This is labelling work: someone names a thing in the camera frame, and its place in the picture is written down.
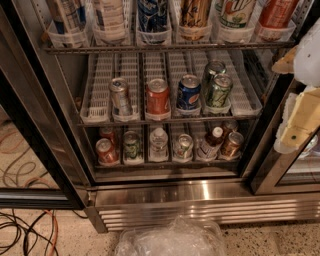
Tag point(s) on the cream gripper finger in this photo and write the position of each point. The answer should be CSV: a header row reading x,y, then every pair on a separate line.
x,y
285,64
304,119

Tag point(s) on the clear water bottle white cap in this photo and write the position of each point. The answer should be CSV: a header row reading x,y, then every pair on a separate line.
x,y
158,151

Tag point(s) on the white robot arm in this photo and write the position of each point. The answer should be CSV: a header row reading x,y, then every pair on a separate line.
x,y
307,59

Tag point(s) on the right glass fridge door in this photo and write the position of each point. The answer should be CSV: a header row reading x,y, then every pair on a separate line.
x,y
276,173

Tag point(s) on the glass fridge door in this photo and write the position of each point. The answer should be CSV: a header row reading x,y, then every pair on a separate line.
x,y
276,173
27,106

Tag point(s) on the red soda bottle top shelf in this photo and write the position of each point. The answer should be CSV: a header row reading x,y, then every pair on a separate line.
x,y
274,18

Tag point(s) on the empty white shelf tray right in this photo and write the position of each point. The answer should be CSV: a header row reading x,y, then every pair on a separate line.
x,y
243,98

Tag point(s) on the empty white shelf tray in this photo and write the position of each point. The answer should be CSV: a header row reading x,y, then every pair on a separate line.
x,y
243,98
95,104

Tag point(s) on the brown glass bottle white cap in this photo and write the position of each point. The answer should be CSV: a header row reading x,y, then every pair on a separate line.
x,y
210,144

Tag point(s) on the green white soda bottle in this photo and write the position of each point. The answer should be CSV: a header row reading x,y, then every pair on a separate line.
x,y
235,14

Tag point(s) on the amber tea bottle top shelf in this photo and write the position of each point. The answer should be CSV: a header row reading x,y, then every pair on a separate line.
x,y
194,15

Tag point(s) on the red cola can middle shelf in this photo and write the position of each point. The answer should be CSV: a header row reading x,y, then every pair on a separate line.
x,y
157,97

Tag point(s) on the dark blue bottle top shelf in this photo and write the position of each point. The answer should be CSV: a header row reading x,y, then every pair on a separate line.
x,y
152,20

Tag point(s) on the green soda can bottom shelf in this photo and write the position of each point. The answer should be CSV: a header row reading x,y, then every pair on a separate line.
x,y
132,148

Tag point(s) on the steel fridge bottom grille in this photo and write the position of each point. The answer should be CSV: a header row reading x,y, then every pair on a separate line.
x,y
119,207

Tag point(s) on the white label bottle top shelf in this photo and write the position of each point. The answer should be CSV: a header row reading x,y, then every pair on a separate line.
x,y
109,21

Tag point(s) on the empty white shelf tray left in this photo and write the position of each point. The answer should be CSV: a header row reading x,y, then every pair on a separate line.
x,y
95,104

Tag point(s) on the blue white bottle top shelf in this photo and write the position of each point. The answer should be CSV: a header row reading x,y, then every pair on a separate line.
x,y
68,23

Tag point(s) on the left glass fridge door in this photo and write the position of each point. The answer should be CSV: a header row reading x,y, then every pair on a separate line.
x,y
27,106

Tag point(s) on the brown root beer can front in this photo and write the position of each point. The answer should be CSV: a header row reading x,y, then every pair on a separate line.
x,y
230,148

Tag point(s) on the brown root beer can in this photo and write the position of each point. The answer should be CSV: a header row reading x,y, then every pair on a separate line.
x,y
230,148
229,126

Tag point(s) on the brown root beer can rear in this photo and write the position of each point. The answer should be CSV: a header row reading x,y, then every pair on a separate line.
x,y
229,126

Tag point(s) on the green soda can front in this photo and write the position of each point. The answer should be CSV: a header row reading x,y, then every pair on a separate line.
x,y
219,89

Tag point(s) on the green soda can rear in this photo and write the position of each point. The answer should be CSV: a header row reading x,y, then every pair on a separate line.
x,y
213,68

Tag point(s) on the silver green soda can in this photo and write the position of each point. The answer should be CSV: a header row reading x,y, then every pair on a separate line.
x,y
182,147

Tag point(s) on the blue pepsi can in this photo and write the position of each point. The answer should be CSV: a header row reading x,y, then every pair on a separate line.
x,y
188,92

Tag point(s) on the clear plastic bag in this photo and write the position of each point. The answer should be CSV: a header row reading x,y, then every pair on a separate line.
x,y
181,237

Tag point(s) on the silver diet soda can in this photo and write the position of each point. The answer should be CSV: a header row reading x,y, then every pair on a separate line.
x,y
119,90

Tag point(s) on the red soda can front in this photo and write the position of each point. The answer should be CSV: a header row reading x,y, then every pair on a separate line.
x,y
106,152

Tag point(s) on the red soda can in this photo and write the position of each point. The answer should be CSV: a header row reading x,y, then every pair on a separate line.
x,y
106,152
109,133

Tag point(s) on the red soda can rear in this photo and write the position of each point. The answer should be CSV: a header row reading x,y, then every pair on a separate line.
x,y
109,133

